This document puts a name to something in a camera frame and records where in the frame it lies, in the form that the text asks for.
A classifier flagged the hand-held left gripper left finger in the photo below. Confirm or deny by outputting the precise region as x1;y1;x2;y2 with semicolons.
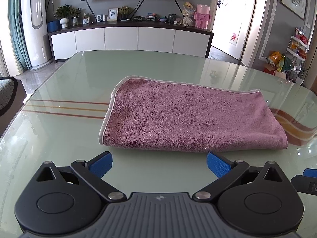
35;151;127;203

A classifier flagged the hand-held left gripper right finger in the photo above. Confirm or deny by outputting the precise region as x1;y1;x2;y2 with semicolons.
192;152;289;202

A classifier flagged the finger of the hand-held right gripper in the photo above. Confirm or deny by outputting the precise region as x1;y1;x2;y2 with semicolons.
291;168;317;196

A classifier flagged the pink towel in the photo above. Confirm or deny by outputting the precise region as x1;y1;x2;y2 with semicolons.
98;75;289;153

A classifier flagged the dark chair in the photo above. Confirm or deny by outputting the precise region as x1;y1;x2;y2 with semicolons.
0;77;27;129

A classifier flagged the pile of colourful bags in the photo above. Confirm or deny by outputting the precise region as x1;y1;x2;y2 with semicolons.
262;51;293;76

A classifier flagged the white television cabinet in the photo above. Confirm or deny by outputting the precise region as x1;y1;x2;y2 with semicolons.
48;20;214;63

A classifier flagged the white storage rack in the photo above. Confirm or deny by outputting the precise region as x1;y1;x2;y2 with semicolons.
285;27;310;80

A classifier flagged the blue storage box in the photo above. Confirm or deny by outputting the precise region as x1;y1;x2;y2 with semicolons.
47;20;61;33

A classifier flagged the white door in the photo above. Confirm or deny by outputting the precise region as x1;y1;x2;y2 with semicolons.
212;0;259;60

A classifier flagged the pink gift bag with bow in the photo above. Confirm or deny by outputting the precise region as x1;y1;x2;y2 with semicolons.
194;4;211;29

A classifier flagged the small potted green plant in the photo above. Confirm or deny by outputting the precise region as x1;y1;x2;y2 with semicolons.
69;7;82;26

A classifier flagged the yellow-green plant in dark pot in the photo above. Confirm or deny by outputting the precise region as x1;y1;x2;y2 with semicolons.
118;6;131;22

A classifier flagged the wrapped flower bouquet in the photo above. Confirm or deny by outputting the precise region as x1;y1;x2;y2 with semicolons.
182;1;197;27

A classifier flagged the potted plant in white vase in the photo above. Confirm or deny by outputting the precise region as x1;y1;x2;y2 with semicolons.
55;4;72;29

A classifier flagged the white tower air conditioner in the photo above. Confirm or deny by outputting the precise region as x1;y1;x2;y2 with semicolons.
21;0;53;70

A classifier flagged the teal curtain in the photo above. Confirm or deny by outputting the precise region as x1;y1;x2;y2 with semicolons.
7;0;31;73

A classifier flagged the white photo frame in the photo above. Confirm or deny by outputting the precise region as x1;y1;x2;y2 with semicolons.
107;8;119;22

